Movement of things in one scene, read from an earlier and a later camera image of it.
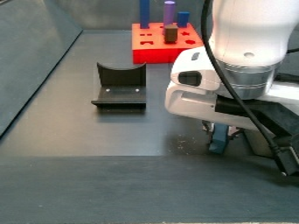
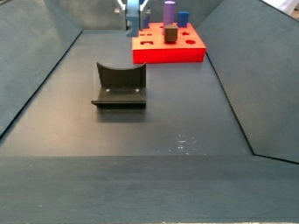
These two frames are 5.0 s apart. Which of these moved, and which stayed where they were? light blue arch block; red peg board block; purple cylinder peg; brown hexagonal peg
Moved: light blue arch block
Stayed: red peg board block; brown hexagonal peg; purple cylinder peg
